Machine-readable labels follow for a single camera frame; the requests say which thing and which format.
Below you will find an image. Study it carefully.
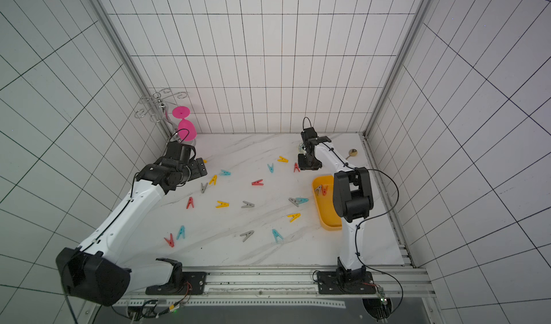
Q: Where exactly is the yellow storage box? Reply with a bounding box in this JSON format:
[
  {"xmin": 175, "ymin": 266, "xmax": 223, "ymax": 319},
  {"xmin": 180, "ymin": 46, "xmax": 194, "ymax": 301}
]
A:
[{"xmin": 312, "ymin": 175, "xmax": 342, "ymax": 231}]

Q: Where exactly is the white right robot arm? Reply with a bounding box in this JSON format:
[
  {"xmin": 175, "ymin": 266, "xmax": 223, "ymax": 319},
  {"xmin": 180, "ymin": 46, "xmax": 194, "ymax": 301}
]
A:
[{"xmin": 298, "ymin": 127, "xmax": 375, "ymax": 282}]

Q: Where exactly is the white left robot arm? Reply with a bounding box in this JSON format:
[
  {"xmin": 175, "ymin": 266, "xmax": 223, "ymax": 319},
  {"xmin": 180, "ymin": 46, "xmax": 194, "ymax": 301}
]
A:
[{"xmin": 55, "ymin": 141, "xmax": 207, "ymax": 306}]

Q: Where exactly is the pink plastic wine glass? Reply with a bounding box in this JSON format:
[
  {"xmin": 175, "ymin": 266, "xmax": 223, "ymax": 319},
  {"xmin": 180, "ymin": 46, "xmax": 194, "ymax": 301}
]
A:
[{"xmin": 172, "ymin": 106, "xmax": 197, "ymax": 142}]

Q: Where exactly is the grey clothespin front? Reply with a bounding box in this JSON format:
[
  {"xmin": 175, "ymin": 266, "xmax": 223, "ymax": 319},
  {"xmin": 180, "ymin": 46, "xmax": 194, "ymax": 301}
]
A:
[{"xmin": 240, "ymin": 230, "xmax": 255, "ymax": 242}]

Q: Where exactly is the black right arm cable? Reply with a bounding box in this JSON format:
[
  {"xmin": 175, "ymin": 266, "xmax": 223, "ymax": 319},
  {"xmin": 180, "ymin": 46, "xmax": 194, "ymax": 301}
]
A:
[{"xmin": 302, "ymin": 116, "xmax": 405, "ymax": 312}]

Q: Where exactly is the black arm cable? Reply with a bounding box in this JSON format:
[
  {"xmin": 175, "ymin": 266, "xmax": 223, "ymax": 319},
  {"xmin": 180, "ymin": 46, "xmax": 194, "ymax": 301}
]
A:
[
  {"xmin": 77, "ymin": 128, "xmax": 191, "ymax": 256},
  {"xmin": 302, "ymin": 116, "xmax": 405, "ymax": 312}
]

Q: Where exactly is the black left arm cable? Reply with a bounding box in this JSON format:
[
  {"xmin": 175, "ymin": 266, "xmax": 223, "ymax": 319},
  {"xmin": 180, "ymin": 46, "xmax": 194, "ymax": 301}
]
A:
[{"xmin": 77, "ymin": 128, "xmax": 191, "ymax": 256}]

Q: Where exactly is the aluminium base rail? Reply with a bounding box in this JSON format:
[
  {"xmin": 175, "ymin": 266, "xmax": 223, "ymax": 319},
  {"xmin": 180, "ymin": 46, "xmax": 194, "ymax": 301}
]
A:
[{"xmin": 128, "ymin": 267, "xmax": 436, "ymax": 310}]

